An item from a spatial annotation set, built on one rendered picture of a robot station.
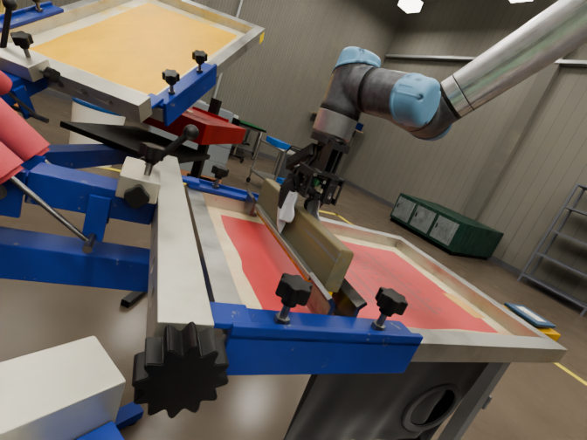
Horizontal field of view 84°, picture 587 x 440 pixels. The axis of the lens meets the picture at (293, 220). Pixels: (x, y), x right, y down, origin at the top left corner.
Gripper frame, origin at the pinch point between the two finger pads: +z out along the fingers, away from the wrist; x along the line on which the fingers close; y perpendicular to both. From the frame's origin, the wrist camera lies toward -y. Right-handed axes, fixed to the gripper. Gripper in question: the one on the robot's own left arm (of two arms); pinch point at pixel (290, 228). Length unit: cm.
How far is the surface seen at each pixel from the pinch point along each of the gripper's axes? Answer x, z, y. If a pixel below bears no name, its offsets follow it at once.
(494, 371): 75, 26, 13
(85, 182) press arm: -37.0, -1.1, 2.5
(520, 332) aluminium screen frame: 56, 6, 21
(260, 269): -5.8, 7.6, 5.6
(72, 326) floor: -42, 103, -92
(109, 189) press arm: -33.7, -1.0, 2.7
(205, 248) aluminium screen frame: -17.8, 4.1, 7.7
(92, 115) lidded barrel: -83, 45, -361
